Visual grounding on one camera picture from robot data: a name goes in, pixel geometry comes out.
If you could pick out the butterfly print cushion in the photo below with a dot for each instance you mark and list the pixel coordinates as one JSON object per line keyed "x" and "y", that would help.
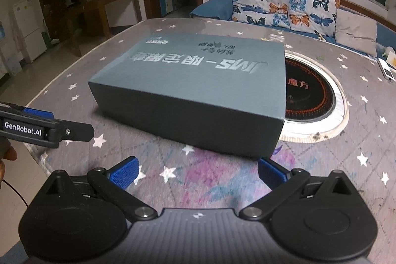
{"x": 307, "y": 16}

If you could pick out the white refrigerator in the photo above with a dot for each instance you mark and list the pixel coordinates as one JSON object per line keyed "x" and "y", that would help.
{"x": 34, "y": 45}

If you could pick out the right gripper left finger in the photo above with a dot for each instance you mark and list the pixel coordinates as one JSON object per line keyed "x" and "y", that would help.
{"x": 111, "y": 185}

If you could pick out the dark teal box lid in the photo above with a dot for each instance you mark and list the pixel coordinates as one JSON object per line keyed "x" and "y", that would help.
{"x": 217, "y": 93}

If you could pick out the round induction cooker inset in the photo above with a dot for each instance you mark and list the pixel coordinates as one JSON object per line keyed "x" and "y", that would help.
{"x": 316, "y": 104}

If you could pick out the grey pillow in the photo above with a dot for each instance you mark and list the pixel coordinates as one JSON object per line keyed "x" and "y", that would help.
{"x": 356, "y": 31}

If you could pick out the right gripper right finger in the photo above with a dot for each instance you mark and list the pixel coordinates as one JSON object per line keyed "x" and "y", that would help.
{"x": 284, "y": 185}

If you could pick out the blue sofa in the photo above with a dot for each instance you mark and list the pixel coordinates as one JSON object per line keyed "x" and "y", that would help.
{"x": 223, "y": 9}

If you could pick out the white card on table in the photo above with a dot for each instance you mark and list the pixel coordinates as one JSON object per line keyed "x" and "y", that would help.
{"x": 390, "y": 56}

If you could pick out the grey star quilted table cover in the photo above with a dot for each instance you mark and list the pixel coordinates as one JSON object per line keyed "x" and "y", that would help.
{"x": 177, "y": 175}

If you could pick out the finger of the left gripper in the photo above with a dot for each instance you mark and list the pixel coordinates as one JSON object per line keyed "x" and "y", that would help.
{"x": 38, "y": 113}

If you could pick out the operator left hand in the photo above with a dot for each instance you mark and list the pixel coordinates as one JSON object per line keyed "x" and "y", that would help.
{"x": 7, "y": 152}

